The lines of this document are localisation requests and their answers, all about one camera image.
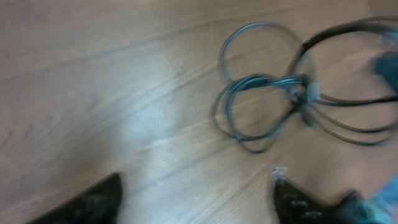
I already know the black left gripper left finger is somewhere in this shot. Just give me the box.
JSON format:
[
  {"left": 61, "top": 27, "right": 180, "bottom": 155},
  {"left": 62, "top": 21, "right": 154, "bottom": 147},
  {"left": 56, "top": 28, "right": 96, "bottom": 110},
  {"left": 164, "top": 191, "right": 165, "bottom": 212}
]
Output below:
[{"left": 28, "top": 173, "right": 122, "bottom": 224}]

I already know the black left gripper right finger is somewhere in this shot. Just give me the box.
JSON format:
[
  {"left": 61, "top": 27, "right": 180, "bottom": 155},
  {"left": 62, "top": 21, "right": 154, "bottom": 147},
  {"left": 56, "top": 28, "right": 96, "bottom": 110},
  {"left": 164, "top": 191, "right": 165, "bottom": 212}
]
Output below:
[{"left": 272, "top": 167, "right": 367, "bottom": 224}]

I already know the black usb cable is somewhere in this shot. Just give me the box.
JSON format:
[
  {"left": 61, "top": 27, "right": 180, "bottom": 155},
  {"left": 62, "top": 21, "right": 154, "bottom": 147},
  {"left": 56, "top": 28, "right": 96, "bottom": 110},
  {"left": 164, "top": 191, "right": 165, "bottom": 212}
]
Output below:
[
  {"left": 210, "top": 21, "right": 321, "bottom": 154},
  {"left": 285, "top": 16, "right": 398, "bottom": 147}
]

